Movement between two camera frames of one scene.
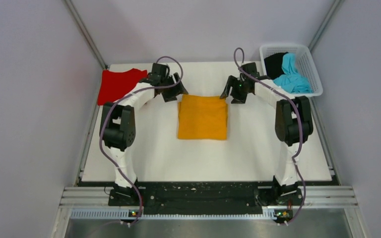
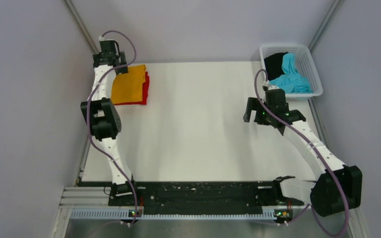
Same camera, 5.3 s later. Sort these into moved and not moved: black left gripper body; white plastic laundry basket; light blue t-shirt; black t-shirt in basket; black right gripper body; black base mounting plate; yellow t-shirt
Moved: black left gripper body; yellow t-shirt; black right gripper body
Not moved: black base mounting plate; white plastic laundry basket; black t-shirt in basket; light blue t-shirt
